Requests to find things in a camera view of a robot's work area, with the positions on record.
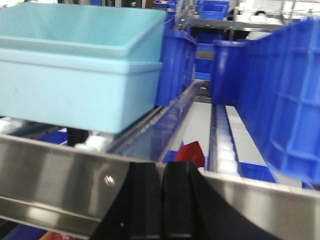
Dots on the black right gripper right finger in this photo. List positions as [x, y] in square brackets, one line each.
[193, 210]

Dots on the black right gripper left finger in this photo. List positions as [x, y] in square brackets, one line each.
[135, 213]

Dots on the light blue plastic bin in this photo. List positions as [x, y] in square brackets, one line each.
[79, 66]

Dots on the red package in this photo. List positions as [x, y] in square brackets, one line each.
[191, 152]

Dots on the white roller track right lane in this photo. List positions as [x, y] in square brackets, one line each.
[222, 155]

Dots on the dark blue bin behind light bin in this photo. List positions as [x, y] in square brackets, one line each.
[178, 56]

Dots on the large dark blue crate right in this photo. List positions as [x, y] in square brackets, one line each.
[274, 84]

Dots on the steel lane divider rail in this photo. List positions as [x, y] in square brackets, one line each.
[152, 136]

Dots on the stainless steel shelf front rail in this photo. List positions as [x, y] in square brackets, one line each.
[69, 191]

